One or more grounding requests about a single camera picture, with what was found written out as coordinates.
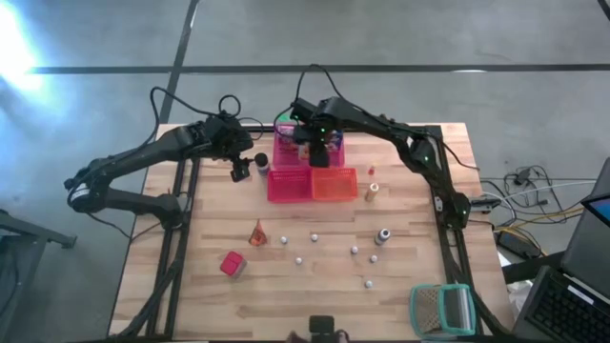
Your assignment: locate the black power strip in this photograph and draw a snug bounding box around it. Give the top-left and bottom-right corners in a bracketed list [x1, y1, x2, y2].
[495, 231, 531, 259]

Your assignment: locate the orange mesh basket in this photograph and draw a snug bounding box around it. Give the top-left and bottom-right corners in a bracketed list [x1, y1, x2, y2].
[311, 167, 359, 202]

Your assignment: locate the black side table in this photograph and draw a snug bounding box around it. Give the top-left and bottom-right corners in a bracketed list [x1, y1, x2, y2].
[0, 208, 78, 343]

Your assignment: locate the laptop computer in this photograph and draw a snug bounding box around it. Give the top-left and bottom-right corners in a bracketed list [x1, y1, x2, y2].
[511, 264, 610, 343]

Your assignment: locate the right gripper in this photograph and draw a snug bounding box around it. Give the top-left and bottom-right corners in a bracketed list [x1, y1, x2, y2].
[304, 122, 334, 169]

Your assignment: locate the black rectangular device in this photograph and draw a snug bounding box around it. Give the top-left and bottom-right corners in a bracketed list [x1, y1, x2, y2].
[308, 314, 336, 343]

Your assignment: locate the black-lidded spice jar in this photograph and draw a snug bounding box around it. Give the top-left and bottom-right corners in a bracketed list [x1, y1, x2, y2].
[253, 151, 272, 179]

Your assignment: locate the teal box grater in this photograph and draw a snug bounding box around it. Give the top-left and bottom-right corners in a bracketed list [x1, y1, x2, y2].
[408, 282, 478, 340]

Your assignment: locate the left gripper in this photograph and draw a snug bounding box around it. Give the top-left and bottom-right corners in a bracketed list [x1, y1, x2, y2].
[222, 120, 255, 184]

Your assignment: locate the red-lidded patterned can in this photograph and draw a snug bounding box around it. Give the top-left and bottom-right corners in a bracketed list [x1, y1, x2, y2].
[218, 250, 248, 279]

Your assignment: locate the black table frame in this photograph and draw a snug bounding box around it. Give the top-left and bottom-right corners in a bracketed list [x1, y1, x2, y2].
[108, 122, 519, 343]

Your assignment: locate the pink plastic tray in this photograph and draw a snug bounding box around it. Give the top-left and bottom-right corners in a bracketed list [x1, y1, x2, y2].
[272, 123, 346, 170]

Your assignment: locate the purple Raisin Bran box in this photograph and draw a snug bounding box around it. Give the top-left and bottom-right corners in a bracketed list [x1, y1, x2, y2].
[275, 125, 300, 154]

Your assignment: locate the orange taco seasoning packet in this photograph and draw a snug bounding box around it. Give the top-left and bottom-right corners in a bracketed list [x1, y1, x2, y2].
[247, 218, 270, 248]

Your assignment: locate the computer monitor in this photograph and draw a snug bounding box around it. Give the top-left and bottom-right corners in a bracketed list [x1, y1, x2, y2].
[559, 156, 610, 299]

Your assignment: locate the red mesh basket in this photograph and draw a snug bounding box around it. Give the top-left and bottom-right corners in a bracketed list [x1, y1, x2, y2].
[266, 169, 315, 205]

